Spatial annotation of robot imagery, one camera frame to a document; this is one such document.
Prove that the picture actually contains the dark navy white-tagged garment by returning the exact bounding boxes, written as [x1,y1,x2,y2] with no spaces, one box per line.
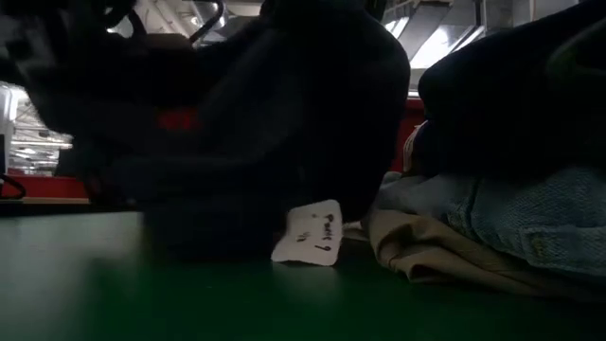
[56,0,412,267]

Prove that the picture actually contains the khaki shorts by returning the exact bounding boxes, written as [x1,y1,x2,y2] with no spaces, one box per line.
[365,209,606,304]

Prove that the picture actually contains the navy blue garment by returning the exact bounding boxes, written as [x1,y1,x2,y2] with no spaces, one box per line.
[401,0,606,184]

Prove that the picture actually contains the light blue jeans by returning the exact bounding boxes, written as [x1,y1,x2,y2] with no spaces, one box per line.
[373,165,606,281]

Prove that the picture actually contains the red storage bin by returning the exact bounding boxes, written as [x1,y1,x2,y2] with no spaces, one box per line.
[0,174,90,200]

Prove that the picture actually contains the red plastic laundry bin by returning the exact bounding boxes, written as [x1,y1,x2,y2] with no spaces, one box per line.
[158,97,428,174]

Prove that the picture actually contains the wooden workbench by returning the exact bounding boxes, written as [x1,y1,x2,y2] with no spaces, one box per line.
[0,196,92,218]

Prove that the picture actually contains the green table mat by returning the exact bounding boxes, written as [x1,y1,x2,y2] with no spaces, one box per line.
[0,210,606,341]

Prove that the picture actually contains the white ceiling box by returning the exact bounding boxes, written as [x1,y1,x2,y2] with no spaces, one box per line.
[513,0,581,15]

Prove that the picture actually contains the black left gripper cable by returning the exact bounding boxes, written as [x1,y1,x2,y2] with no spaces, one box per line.
[188,0,226,45]

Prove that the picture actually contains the black curved cable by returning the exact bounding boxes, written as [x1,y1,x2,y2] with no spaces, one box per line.
[0,172,27,200]

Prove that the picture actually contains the large shiny metal duct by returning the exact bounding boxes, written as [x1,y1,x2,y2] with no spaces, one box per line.
[381,0,487,70]

